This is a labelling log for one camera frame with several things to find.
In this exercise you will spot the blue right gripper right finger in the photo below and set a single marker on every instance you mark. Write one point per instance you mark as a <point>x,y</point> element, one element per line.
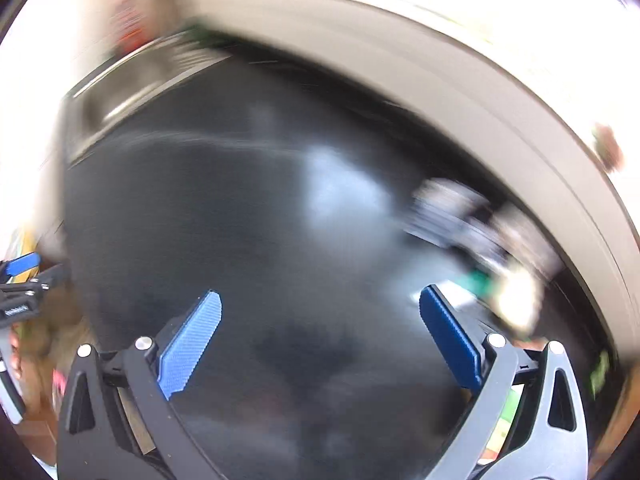
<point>462,353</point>

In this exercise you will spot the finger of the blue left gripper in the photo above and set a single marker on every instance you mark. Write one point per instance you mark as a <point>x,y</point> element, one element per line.
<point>21,264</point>

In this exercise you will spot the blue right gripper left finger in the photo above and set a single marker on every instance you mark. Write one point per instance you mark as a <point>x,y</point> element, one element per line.
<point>187,344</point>

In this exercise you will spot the left hand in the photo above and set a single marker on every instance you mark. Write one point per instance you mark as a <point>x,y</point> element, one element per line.
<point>15,358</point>

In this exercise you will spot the stainless steel sink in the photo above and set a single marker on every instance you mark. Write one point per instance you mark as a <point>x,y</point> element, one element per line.
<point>93,108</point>

